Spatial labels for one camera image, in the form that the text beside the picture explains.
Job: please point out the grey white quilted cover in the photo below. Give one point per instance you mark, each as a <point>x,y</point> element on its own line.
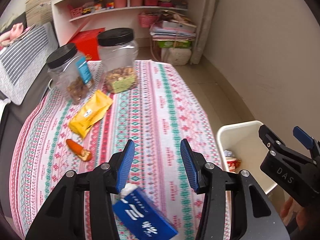
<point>23,60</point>

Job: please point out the pink basket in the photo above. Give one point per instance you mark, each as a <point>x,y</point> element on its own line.
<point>147,20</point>

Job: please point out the operator hand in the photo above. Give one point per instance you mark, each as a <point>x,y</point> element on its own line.
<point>304,215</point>

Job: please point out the beige curtain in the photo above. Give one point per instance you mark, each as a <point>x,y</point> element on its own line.
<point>207,17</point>

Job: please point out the stack of books and papers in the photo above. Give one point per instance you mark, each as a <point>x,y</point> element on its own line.
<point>171,25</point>

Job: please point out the woven storage box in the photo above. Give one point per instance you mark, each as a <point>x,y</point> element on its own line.
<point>38,12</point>

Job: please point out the white bookshelf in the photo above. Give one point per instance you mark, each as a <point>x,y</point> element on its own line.
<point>67,27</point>

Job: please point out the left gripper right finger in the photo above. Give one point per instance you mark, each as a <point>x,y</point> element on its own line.
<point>253,215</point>

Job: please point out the pink plush toy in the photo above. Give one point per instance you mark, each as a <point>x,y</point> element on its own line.
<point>14,32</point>

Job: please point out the orange peel piece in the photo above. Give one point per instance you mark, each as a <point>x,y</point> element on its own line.
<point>74,147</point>

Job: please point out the white sack bag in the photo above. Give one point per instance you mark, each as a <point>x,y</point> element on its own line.
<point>175,56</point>

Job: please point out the red gift box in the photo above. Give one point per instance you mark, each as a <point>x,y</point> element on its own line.
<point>87,43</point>

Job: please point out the snack jar with green packet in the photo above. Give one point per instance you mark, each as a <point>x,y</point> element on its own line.
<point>118,50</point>

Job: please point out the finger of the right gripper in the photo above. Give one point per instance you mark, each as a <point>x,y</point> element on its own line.
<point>276,147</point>
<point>307,141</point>

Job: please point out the red instant noodle bowl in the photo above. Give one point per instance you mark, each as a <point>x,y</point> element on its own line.
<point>233,163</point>

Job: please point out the white trash bin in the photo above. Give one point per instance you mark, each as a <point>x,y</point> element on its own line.
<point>243,141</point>

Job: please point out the patterned pink tablecloth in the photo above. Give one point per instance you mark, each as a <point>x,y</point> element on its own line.
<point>156,115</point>

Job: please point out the blue tissue box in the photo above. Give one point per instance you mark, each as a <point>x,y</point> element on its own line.
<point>140,215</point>

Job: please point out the nut jar with blue label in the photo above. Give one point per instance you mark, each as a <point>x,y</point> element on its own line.
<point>69,70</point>

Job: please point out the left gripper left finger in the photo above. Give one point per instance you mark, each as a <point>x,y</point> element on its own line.
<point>62,214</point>

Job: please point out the light blue paper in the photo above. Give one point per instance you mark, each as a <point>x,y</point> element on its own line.
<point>229,154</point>

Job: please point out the yellow snack wrapper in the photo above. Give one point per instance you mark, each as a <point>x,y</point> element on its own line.
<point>90,113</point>

